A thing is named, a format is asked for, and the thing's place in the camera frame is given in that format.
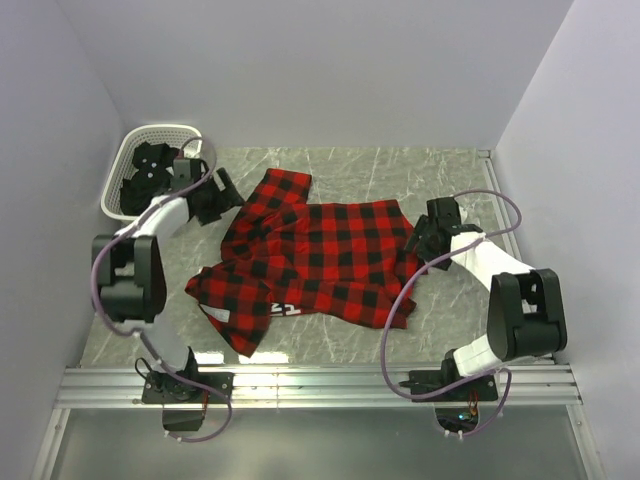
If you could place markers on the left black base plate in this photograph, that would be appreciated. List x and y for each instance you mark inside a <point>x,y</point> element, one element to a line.
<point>162,389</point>

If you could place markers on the black shirt in basket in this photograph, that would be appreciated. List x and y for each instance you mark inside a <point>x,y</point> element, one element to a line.
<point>152,176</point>

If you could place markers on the red black plaid shirt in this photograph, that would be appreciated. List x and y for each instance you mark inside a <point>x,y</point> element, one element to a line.
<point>283,256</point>

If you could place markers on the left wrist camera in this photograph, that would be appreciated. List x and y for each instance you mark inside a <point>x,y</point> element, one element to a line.
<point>187,172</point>

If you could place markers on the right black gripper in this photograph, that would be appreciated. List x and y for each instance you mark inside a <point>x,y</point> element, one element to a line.
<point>423,228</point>

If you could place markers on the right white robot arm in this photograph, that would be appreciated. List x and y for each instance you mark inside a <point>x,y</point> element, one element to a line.
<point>525,315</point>

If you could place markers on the aluminium mounting rail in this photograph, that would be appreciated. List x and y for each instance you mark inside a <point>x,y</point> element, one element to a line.
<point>287,386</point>

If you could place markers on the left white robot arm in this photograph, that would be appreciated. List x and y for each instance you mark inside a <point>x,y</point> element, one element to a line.
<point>127,279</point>

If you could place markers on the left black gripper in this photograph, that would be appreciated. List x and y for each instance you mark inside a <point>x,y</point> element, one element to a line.
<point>226,199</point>

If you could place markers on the white plastic laundry basket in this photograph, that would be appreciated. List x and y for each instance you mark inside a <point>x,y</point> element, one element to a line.
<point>122,166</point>

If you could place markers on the aluminium side rail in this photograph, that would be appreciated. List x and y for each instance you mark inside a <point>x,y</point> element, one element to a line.
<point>501,208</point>

